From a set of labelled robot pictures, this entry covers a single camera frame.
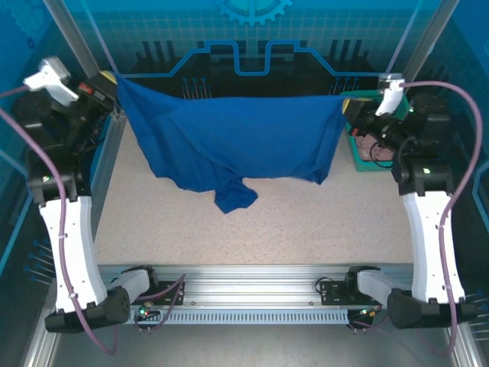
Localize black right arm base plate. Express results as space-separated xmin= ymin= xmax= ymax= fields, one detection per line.
xmin=319 ymin=280 xmax=383 ymax=306

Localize aluminium mounting rail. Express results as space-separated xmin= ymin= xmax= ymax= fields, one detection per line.
xmin=97 ymin=263 xmax=416 ymax=311

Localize blue t-shirt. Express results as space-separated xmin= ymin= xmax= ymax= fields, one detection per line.
xmin=114 ymin=72 xmax=348 ymax=215

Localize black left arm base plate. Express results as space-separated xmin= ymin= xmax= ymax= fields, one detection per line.
xmin=131 ymin=281 xmax=189 ymax=307

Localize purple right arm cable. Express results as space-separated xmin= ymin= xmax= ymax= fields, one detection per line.
xmin=399 ymin=80 xmax=484 ymax=357

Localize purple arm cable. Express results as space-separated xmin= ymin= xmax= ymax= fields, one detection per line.
xmin=0 ymin=86 xmax=188 ymax=356
xmin=399 ymin=80 xmax=484 ymax=357

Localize green plastic mesh basket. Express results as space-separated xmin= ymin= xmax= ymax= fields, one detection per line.
xmin=338 ymin=90 xmax=412 ymax=173

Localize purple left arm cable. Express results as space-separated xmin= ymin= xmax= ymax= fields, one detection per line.
xmin=0 ymin=86 xmax=188 ymax=356

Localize slotted grey cable duct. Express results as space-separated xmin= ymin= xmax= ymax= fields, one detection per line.
xmin=129 ymin=310 xmax=351 ymax=326

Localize aluminium frame post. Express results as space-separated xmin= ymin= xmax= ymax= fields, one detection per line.
xmin=395 ymin=0 xmax=459 ymax=95
xmin=41 ymin=0 xmax=129 ymax=120

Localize aluminium side rail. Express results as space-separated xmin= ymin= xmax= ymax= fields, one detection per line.
xmin=89 ymin=110 xmax=129 ymax=265

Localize pink crumpled cloth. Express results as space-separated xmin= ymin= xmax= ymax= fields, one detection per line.
xmin=357 ymin=133 xmax=397 ymax=162

